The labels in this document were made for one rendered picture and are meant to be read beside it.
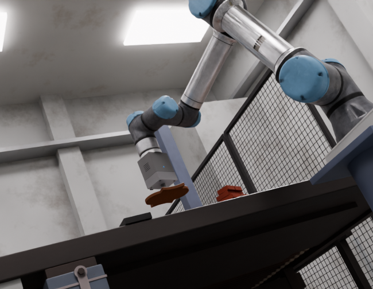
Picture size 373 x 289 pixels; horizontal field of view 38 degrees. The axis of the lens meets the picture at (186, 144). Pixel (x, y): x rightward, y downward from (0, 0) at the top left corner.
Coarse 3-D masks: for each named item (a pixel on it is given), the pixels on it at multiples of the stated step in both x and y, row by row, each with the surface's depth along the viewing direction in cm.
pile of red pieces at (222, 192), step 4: (224, 188) 271; (228, 188) 270; (232, 188) 273; (236, 188) 277; (240, 188) 280; (220, 192) 272; (224, 192) 270; (228, 192) 270; (232, 192) 273; (236, 192) 276; (240, 192) 280; (220, 196) 271; (224, 196) 270; (228, 196) 268; (232, 196) 267; (236, 196) 270; (220, 200) 271; (224, 200) 270
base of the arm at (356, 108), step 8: (352, 96) 144; (360, 96) 145; (336, 104) 145; (344, 104) 144; (352, 104) 143; (360, 104) 143; (368, 104) 143; (328, 112) 148; (336, 112) 145; (344, 112) 143; (352, 112) 143; (360, 112) 141; (336, 120) 145; (344, 120) 143; (352, 120) 141; (336, 128) 145; (344, 128) 142; (336, 136) 146
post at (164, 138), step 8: (160, 128) 405; (168, 128) 408; (160, 136) 402; (168, 136) 404; (160, 144) 404; (168, 144) 400; (168, 152) 396; (176, 152) 399; (176, 160) 395; (176, 168) 391; (184, 168) 393; (184, 176) 390; (176, 184) 391; (192, 184) 388; (192, 192) 385; (184, 200) 384; (192, 200) 381; (184, 208) 386; (192, 208) 377
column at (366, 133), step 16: (368, 128) 128; (352, 144) 133; (368, 144) 134; (336, 160) 138; (352, 160) 140; (368, 160) 136; (320, 176) 144; (336, 176) 148; (352, 176) 143; (368, 176) 136; (368, 192) 137
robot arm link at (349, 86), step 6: (324, 60) 151; (330, 60) 150; (336, 60) 151; (336, 66) 149; (342, 66) 151; (342, 72) 146; (342, 78) 144; (348, 78) 148; (342, 84) 144; (348, 84) 146; (354, 84) 147; (342, 90) 144; (348, 90) 145; (354, 90) 146; (360, 90) 149; (336, 96) 144; (342, 96) 145; (330, 102) 145; (336, 102) 145; (324, 108) 149
